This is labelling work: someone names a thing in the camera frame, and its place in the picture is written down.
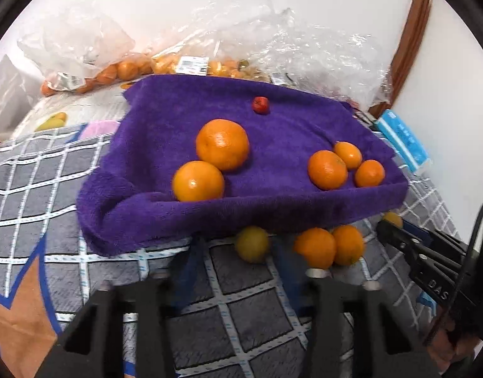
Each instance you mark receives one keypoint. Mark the small oval orange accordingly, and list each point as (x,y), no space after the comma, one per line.
(347,155)

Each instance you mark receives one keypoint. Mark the large orange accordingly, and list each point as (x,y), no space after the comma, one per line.
(198,181)
(222,144)

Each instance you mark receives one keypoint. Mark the grey checked star blanket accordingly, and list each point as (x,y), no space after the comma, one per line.
(36,189)

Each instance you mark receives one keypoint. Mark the crumpled clear plastic bag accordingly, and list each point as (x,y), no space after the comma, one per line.
(336,59)

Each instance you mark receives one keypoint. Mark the blue tissue pack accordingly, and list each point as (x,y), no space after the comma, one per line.
(404,139)

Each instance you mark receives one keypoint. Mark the wooden door frame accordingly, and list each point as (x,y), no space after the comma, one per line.
(412,47)

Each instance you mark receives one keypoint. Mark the mandarin orange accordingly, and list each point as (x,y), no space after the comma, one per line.
(369,173)
(315,247)
(349,244)
(327,169)

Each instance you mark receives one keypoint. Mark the white plastic bag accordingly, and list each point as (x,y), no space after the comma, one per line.
(9,94)

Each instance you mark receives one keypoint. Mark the yellow-green round fruit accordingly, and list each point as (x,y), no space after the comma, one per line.
(252,244)

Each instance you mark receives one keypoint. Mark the white fruit-print bedsheet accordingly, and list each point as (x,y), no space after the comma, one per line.
(91,106)

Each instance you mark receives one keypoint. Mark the small yellow fruit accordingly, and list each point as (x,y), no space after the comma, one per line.
(393,218)

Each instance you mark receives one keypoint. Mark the person's right hand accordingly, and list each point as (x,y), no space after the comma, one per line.
(450,346)

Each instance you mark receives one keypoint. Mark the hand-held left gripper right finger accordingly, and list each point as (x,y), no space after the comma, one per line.
(292,279)

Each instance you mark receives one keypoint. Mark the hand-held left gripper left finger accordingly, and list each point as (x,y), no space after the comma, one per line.
(186,279)

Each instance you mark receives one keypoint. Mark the small red fruit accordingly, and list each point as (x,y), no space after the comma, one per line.
(261,104)

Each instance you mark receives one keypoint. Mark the clear bag of mandarins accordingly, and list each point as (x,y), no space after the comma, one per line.
(87,47)

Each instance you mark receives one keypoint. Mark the purple towel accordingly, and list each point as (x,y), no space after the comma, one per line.
(265,134)

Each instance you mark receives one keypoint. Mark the clear bag of kumquats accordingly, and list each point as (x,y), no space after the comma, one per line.
(225,27)

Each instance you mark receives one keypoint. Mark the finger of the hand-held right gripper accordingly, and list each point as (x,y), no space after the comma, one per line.
(399,240)
(434,238)

